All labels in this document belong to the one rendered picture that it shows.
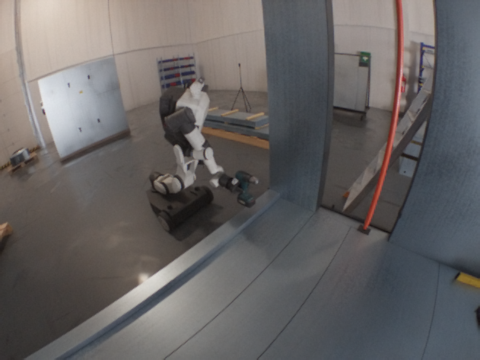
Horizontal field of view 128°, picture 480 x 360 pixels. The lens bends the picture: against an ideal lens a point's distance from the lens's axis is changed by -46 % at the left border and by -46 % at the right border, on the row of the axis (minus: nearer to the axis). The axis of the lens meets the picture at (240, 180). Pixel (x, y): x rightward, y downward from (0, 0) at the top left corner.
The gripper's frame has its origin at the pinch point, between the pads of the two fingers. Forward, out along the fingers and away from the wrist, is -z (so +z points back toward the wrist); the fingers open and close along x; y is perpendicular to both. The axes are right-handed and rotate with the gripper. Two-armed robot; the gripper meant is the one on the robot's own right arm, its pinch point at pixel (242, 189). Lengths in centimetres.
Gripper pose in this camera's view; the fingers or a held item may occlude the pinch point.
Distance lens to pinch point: 138.8
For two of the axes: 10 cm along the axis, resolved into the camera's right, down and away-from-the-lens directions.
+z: -7.4, -3.0, 6.0
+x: 6.7, -4.3, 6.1
